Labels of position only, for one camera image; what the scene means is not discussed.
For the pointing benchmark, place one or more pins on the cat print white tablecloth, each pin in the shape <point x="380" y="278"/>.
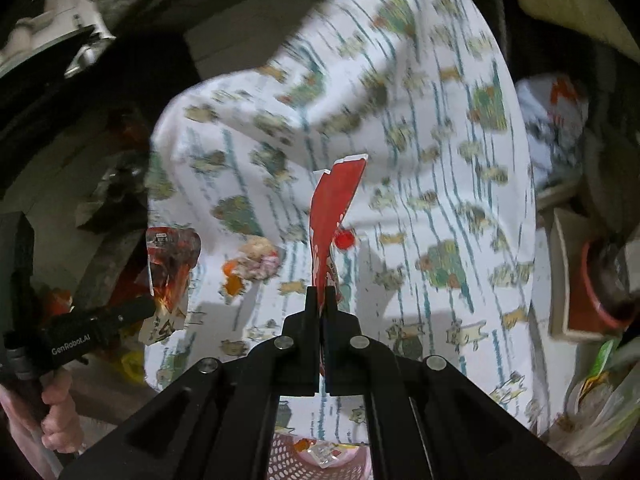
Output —
<point x="444" y="216"/>

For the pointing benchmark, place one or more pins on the red bottle cap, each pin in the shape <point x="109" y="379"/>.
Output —
<point x="344" y="239"/>

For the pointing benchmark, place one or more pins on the white red plastic bag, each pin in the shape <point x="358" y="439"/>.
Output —
<point x="555" y="113"/>

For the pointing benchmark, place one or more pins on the orange bottle cap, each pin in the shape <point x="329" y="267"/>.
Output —
<point x="229" y="267"/>

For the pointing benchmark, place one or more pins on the red snack bag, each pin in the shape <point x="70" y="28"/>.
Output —
<point x="333" y="195"/>

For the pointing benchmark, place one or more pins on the red rimmed bowl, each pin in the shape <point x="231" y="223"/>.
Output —
<point x="604" y="289"/>

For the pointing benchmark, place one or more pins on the left human hand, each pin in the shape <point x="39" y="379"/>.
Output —
<point x="60" y="429"/>

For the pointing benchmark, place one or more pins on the clear plastic bag of greens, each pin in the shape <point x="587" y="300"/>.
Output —
<point x="602" y="409"/>

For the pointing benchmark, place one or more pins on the beige paper wrapper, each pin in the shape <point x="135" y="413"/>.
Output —
<point x="259" y="259"/>

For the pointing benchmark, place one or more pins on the pink perforated plastic basket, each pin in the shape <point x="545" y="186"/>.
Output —
<point x="296" y="458"/>

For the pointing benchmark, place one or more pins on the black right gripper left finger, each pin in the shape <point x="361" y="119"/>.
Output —
<point x="217" y="420"/>

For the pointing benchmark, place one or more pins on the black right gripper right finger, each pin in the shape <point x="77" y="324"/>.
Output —
<point x="426" y="420"/>

